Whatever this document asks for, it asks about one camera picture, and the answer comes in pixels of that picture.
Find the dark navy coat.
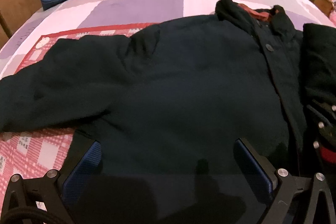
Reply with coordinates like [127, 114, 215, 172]
[1, 0, 335, 223]

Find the red checkered blanket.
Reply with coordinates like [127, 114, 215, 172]
[1, 23, 151, 203]

